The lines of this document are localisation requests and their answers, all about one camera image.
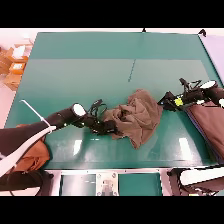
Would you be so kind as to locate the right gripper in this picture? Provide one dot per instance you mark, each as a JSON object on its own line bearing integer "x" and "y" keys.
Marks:
{"x": 169, "y": 101}

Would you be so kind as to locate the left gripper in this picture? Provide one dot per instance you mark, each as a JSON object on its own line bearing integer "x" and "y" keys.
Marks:
{"x": 108, "y": 127}

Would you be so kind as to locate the olive grey garment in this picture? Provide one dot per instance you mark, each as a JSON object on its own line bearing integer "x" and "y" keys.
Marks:
{"x": 144, "y": 116}

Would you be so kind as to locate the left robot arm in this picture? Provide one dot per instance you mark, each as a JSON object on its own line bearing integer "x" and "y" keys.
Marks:
{"x": 63, "y": 117}

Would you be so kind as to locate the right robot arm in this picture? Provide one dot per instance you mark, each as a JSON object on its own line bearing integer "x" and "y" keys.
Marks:
{"x": 200, "y": 176}

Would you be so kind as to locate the orange brown garment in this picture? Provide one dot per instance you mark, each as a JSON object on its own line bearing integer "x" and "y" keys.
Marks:
{"x": 33, "y": 156}

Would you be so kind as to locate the heap of cardboard boxes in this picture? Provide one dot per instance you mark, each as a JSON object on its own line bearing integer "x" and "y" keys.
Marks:
{"x": 13, "y": 63}

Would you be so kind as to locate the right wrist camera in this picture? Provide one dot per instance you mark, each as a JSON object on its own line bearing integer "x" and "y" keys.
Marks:
{"x": 184, "y": 84}

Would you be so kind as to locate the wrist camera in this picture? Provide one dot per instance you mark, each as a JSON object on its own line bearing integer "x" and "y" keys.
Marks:
{"x": 184, "y": 84}
{"x": 97, "y": 103}

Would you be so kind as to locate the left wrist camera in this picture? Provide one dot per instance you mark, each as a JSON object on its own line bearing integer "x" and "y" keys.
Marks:
{"x": 97, "y": 103}

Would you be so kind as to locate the silver frame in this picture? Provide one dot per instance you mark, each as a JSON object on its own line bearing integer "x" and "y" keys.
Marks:
{"x": 106, "y": 184}

